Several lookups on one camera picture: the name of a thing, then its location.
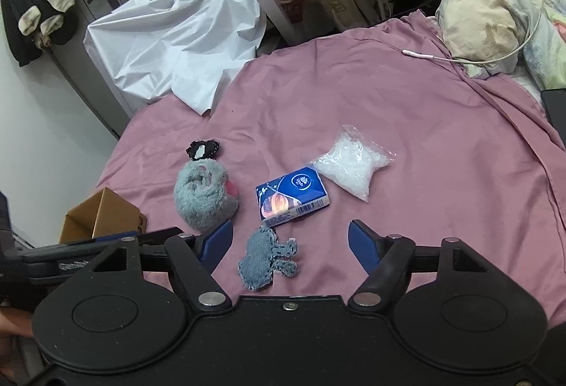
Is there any white charging cable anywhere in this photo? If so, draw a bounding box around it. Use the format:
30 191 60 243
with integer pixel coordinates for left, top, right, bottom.
402 0 547 65

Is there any floral quilt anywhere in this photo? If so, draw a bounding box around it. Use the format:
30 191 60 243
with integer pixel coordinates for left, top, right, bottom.
510 0 566 92

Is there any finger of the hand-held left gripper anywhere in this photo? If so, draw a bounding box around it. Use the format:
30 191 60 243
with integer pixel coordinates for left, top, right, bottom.
59 227 184 247

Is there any blue tissue pack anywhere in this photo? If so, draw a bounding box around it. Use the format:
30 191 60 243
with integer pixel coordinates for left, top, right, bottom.
255 167 331 228

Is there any cardboard box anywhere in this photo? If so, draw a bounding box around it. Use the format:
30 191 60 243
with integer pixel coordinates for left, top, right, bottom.
59 187 149 245

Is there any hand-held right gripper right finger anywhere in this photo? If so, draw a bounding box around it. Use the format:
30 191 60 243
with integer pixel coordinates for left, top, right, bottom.
348 219 500 309

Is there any person's left forearm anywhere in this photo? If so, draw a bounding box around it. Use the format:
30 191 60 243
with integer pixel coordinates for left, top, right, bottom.
0 309 35 339

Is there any beige pillow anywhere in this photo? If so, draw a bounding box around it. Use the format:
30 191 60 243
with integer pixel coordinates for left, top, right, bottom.
435 0 531 80

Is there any denim elephant patch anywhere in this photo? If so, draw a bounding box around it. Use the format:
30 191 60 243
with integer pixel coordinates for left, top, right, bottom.
238 226 299 292

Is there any white crumpled cover sheet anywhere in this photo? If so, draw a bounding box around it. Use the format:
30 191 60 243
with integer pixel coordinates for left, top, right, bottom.
86 0 267 116

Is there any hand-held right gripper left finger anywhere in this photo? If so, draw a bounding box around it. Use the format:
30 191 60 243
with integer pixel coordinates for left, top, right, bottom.
66 219 233 312

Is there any clear bag of white pellets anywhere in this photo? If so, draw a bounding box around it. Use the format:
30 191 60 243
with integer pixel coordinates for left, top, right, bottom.
311 124 395 203

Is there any grey plush toy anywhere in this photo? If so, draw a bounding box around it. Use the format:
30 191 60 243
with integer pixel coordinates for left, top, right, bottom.
173 160 242 233

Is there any dark tablet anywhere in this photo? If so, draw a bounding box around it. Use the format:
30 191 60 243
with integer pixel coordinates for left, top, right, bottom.
542 89 566 140

